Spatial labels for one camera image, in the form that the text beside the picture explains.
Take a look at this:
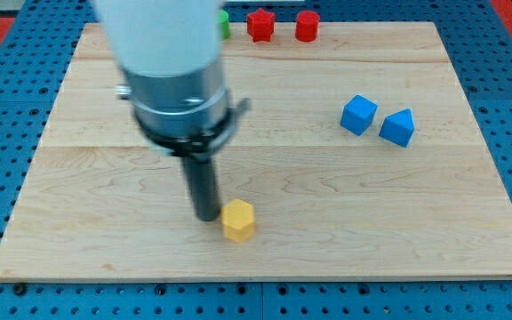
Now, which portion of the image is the red cylinder block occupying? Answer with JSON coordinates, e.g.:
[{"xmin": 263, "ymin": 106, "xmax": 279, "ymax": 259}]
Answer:
[{"xmin": 295, "ymin": 10, "xmax": 320, "ymax": 42}]

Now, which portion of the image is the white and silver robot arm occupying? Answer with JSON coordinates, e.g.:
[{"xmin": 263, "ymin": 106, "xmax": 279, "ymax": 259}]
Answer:
[{"xmin": 92, "ymin": 0, "xmax": 250, "ymax": 162}]

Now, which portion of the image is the red star block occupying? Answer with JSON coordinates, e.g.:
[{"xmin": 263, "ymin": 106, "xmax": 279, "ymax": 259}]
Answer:
[{"xmin": 246, "ymin": 8, "xmax": 276, "ymax": 43}]

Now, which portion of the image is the yellow hexagon block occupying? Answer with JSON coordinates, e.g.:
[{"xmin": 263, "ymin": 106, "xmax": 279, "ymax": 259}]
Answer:
[{"xmin": 220, "ymin": 199, "xmax": 256, "ymax": 243}]

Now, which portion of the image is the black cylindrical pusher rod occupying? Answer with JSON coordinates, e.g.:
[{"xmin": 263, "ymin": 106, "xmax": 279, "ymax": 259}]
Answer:
[{"xmin": 181, "ymin": 157, "xmax": 220, "ymax": 221}]

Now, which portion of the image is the blue pentagon block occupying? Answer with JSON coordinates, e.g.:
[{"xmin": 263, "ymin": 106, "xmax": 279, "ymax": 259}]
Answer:
[{"xmin": 379, "ymin": 108, "xmax": 415, "ymax": 148}]

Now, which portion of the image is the green block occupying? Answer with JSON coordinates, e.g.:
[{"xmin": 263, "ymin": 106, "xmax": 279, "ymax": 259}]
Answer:
[{"xmin": 218, "ymin": 9, "xmax": 230, "ymax": 40}]

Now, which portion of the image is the blue cube block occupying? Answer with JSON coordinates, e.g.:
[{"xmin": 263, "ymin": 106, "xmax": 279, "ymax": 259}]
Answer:
[{"xmin": 340, "ymin": 95, "xmax": 378, "ymax": 136}]

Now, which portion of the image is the light wooden board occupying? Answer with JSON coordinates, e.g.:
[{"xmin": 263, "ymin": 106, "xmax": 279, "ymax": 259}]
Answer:
[{"xmin": 0, "ymin": 22, "xmax": 512, "ymax": 284}]

